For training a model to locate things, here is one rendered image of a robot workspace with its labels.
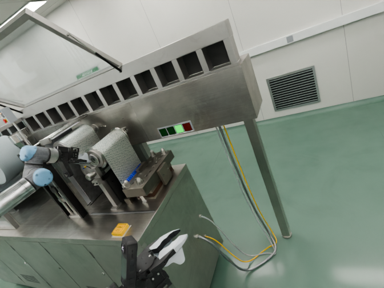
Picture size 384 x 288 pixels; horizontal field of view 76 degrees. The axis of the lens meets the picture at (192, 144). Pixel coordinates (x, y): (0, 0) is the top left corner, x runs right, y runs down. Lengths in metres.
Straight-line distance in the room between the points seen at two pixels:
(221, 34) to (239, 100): 0.34
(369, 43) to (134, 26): 3.13
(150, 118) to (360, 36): 2.80
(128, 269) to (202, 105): 1.00
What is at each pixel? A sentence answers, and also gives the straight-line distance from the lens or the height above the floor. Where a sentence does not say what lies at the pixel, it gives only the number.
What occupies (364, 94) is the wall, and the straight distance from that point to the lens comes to 3.91.
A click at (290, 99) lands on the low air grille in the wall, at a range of 3.82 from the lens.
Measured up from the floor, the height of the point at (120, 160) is 1.15.
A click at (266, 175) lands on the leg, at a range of 1.78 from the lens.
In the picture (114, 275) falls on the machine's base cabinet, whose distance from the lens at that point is 1.90.
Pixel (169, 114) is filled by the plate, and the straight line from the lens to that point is 1.52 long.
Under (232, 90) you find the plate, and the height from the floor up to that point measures 1.33.
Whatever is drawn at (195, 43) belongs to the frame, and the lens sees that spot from 1.33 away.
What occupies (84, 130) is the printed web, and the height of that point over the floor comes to 1.38.
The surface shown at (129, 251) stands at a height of 1.31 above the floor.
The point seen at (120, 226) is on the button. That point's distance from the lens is 1.46.
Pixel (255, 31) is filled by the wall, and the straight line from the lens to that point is 3.62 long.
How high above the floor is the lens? 1.68
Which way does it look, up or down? 23 degrees down
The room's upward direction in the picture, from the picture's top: 24 degrees counter-clockwise
